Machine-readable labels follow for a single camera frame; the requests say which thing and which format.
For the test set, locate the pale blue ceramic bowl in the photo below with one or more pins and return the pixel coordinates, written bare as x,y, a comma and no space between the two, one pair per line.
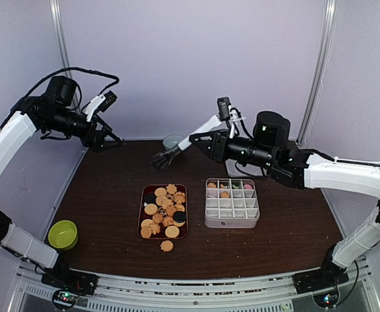
170,141

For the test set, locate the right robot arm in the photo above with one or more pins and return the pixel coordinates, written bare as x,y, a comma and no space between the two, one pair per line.
301,169

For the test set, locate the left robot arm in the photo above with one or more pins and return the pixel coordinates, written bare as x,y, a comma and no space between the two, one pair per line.
46,113

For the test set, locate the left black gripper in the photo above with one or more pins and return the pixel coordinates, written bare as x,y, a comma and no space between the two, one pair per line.
95,144

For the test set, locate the black sandwich cookie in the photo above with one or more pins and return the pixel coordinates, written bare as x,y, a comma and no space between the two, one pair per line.
150,198
179,218

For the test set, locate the round tan biscuit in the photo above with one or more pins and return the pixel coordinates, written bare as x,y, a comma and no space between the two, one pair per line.
172,232

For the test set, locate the white divided cookie tin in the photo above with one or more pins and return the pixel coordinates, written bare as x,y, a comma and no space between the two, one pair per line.
229,208

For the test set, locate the flower shaped tan cookie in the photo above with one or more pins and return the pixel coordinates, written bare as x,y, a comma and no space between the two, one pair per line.
171,188

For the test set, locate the aluminium frame post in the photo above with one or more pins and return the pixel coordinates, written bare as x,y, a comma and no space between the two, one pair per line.
321,65
56,16

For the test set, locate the right aluminium frame post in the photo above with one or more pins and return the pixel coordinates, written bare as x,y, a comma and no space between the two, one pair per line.
321,65

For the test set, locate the metal food tongs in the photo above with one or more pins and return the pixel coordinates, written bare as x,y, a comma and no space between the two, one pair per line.
164,158

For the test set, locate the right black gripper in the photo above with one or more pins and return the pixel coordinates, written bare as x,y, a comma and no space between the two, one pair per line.
217,149

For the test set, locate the scalloped cookie on table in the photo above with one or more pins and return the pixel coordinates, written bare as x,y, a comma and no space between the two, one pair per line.
167,246

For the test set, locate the red cookie tray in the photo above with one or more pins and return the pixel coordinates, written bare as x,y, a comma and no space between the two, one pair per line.
154,218

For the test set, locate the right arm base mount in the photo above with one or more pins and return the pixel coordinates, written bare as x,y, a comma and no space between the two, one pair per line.
318,279

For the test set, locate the black sandwich cookie upper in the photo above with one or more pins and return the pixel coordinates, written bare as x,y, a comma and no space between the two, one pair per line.
150,198

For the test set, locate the green plastic bowl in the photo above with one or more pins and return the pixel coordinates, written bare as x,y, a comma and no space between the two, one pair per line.
63,235

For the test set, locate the aluminium front rail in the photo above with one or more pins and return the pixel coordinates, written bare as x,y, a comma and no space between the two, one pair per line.
275,292

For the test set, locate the left aluminium frame post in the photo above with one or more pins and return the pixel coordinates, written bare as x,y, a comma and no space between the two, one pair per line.
56,16

